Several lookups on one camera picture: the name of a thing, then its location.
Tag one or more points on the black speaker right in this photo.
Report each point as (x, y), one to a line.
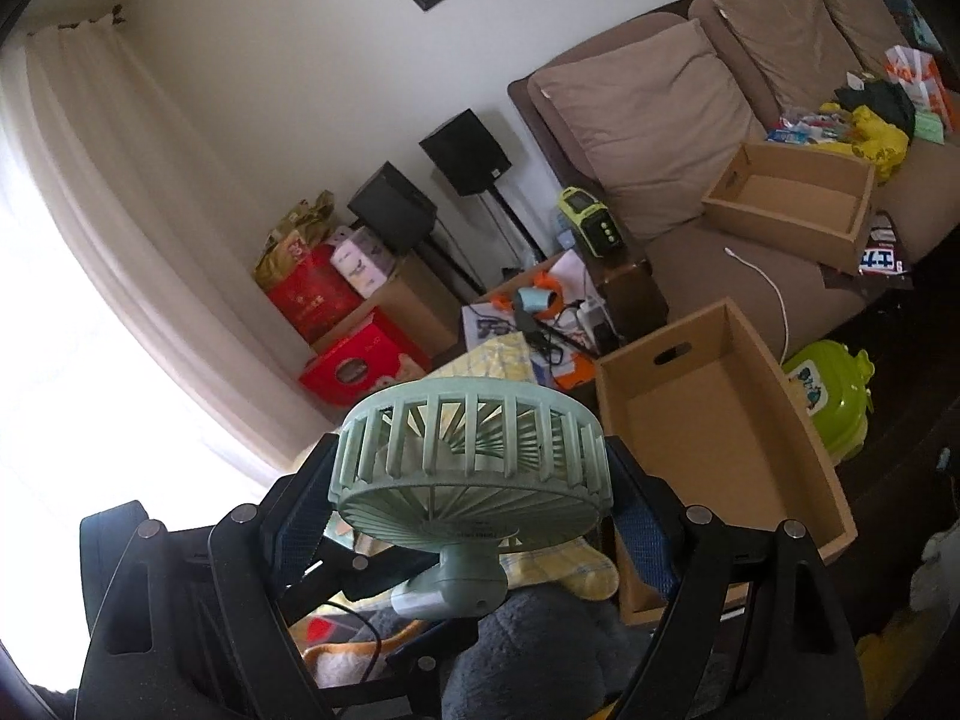
(467, 154)

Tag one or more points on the shallow cardboard tray on sofa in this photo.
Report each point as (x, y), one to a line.
(798, 199)

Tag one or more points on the white curtain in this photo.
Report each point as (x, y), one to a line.
(162, 228)

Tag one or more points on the brown sofa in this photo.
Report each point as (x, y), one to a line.
(786, 56)

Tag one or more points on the gold paper bag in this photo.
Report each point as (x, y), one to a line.
(294, 237)

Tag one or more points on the brown cardboard box by wall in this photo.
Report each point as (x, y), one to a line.
(416, 301)

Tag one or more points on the black speaker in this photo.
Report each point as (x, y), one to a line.
(467, 154)
(395, 209)

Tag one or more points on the pink small box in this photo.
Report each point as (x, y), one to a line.
(362, 259)

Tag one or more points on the black speaker left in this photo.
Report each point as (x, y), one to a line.
(395, 209)

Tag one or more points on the large open cardboard box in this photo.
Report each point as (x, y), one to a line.
(703, 405)

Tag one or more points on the yellow plastic bag on sofa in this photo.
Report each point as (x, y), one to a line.
(874, 140)

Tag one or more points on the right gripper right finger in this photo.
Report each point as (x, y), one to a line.
(682, 557)

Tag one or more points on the red gift bag upper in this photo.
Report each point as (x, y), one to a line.
(315, 296)

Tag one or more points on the yellow checkered tablecloth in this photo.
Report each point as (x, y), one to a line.
(517, 464)

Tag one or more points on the brown sofa cushion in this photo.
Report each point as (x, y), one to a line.
(656, 121)

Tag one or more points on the grey plush blanket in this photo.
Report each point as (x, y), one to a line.
(544, 653)

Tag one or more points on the red gift box lower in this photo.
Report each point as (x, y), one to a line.
(374, 355)

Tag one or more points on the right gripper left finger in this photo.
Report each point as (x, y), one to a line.
(260, 556)

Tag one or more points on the mint green handheld fan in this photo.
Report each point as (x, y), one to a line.
(469, 464)

